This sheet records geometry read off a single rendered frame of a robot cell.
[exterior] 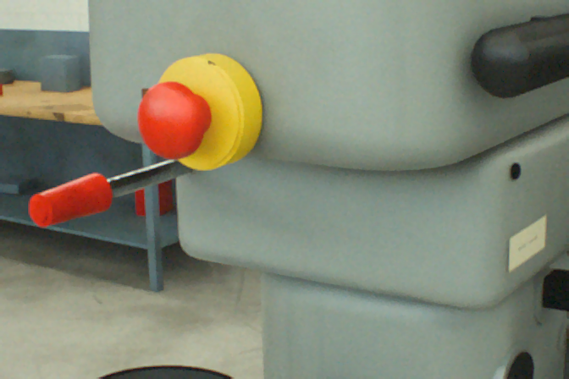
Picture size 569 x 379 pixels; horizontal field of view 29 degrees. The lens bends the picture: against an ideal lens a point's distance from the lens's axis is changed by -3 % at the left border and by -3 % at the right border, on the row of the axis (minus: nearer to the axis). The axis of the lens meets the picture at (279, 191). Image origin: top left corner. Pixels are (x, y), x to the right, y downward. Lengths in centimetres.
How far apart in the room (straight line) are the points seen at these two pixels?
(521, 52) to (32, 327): 492
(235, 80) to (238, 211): 17
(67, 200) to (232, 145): 12
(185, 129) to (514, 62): 16
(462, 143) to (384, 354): 21
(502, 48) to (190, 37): 17
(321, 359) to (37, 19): 646
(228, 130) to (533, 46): 16
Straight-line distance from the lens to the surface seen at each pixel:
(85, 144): 700
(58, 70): 661
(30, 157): 739
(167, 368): 322
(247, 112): 58
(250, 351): 497
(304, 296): 77
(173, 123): 57
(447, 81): 57
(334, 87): 57
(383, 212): 68
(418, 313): 73
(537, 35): 57
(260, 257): 74
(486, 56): 56
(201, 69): 59
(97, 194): 68
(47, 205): 65
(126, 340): 515
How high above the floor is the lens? 186
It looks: 14 degrees down
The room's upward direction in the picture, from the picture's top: 1 degrees counter-clockwise
